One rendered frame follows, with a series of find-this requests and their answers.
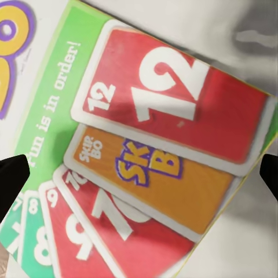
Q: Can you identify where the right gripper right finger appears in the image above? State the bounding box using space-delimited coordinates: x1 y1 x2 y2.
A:
259 154 278 200

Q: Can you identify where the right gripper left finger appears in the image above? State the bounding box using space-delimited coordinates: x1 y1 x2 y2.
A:
0 154 30 223

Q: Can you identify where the board game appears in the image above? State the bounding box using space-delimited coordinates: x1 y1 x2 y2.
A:
0 0 278 278

